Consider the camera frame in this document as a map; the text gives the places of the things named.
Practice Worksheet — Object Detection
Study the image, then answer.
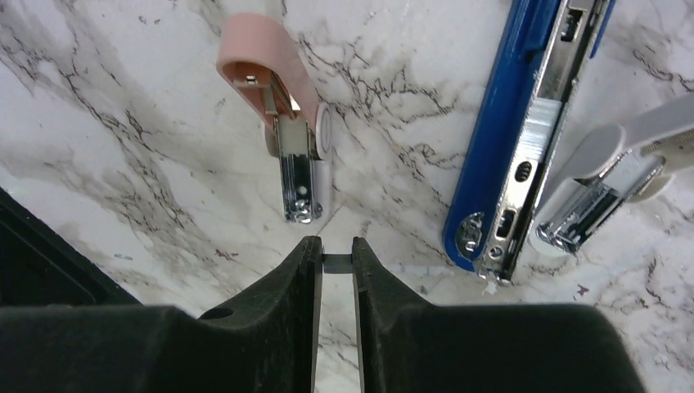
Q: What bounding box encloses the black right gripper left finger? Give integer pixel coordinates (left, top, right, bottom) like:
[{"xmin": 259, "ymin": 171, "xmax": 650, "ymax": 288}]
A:
[{"xmin": 1, "ymin": 236, "xmax": 322, "ymax": 392}]

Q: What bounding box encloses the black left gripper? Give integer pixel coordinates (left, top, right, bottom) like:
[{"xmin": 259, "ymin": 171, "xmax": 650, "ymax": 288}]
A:
[{"xmin": 1, "ymin": 190, "xmax": 140, "ymax": 307}]

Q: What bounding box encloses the blue stapler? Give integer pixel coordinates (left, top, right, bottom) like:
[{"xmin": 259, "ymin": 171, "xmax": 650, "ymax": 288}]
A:
[{"xmin": 442, "ymin": 0, "xmax": 615, "ymax": 284}]

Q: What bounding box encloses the grey staple strip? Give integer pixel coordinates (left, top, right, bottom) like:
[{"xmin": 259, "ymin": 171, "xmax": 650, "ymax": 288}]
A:
[{"xmin": 322, "ymin": 253, "xmax": 353, "ymax": 274}]

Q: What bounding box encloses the small pink stapler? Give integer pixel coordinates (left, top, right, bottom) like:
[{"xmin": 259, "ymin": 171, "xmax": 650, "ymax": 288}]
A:
[{"xmin": 216, "ymin": 13, "xmax": 334, "ymax": 224}]

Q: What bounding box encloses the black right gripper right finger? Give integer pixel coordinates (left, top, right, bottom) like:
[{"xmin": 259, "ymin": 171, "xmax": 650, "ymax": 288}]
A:
[{"xmin": 351, "ymin": 237, "xmax": 645, "ymax": 392}]

